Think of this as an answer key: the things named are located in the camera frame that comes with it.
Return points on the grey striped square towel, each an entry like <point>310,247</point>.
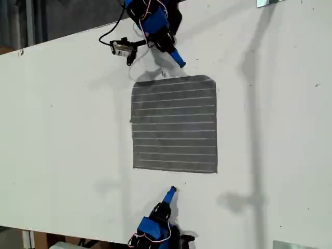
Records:
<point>173,124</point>

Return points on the white box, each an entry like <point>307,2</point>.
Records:
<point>64,246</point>

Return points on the shiny metal plate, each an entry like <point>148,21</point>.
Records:
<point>293,245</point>
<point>268,2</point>

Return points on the brown cardboard box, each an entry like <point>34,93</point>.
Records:
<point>44,240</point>

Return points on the black camera stalk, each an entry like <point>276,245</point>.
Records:
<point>140,42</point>

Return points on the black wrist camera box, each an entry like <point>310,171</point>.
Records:
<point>120,48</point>
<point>186,238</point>

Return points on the white post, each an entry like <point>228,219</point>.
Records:
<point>28,240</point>

